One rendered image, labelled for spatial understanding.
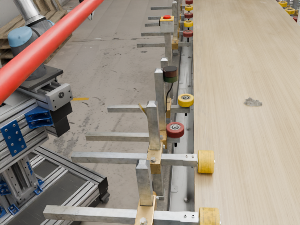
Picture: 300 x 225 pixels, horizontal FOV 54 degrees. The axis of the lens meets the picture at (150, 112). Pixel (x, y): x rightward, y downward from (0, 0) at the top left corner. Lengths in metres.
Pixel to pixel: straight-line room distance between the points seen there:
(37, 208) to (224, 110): 1.31
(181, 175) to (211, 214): 0.62
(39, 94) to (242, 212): 1.09
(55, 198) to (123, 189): 0.51
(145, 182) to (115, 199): 1.41
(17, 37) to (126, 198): 1.31
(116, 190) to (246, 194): 1.40
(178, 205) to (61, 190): 0.98
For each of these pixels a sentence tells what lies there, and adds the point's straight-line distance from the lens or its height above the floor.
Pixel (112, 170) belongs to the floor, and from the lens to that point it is 2.45.
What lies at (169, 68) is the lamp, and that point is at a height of 1.17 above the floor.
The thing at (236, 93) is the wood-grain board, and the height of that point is 0.90.
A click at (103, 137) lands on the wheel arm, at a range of 1.38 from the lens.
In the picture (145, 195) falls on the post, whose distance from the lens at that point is 0.88.
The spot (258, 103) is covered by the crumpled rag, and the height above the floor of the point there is 0.91.
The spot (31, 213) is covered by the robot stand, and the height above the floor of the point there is 0.21.
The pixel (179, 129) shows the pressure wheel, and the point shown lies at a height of 0.91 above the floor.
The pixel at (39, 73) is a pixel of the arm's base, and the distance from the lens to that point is 1.60.
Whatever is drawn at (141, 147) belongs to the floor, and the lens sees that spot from 2.61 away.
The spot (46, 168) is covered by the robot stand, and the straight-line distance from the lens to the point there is 2.32.
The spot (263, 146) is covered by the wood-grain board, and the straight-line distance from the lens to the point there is 1.25.
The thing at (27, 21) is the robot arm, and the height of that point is 1.29.
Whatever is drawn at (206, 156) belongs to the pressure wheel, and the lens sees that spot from 1.05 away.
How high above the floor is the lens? 1.68
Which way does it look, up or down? 34 degrees down
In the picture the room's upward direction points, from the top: 5 degrees counter-clockwise
